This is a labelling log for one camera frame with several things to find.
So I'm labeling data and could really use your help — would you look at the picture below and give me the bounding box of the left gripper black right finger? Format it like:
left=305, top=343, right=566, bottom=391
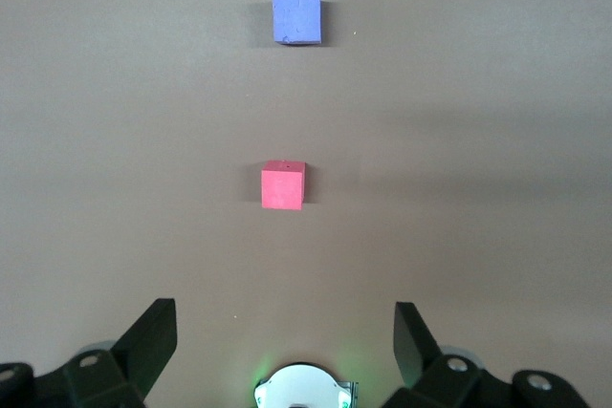
left=381, top=301, right=590, bottom=408

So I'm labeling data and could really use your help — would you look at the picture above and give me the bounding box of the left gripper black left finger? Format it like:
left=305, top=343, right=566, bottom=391
left=0, top=297, right=179, bottom=408

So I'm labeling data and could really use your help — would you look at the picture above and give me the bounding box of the red foam block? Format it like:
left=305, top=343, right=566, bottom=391
left=260, top=159, right=307, bottom=212

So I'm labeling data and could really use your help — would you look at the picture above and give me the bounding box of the brown table mat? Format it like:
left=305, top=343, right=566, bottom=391
left=0, top=0, right=612, bottom=408

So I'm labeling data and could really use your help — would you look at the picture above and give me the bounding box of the purple foam block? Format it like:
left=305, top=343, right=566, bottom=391
left=271, top=0, right=323, bottom=47

